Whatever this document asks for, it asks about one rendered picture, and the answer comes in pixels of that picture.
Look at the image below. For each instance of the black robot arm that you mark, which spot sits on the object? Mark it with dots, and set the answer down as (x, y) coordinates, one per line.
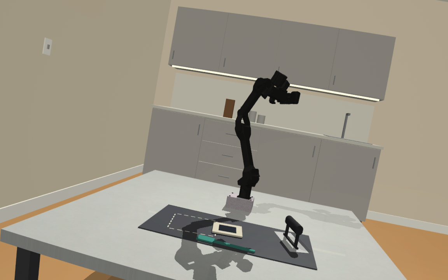
(262, 87)

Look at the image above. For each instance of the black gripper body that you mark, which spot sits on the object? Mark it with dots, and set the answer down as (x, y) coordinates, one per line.
(293, 98)

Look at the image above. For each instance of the teal flat trowel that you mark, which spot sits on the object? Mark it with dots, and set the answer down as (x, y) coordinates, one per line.
(211, 240)

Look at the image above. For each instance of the cream square tile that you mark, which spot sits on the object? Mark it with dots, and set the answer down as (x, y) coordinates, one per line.
(227, 229)

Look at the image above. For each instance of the dark grey rectangular mat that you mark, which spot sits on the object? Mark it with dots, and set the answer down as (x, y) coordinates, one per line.
(260, 238)

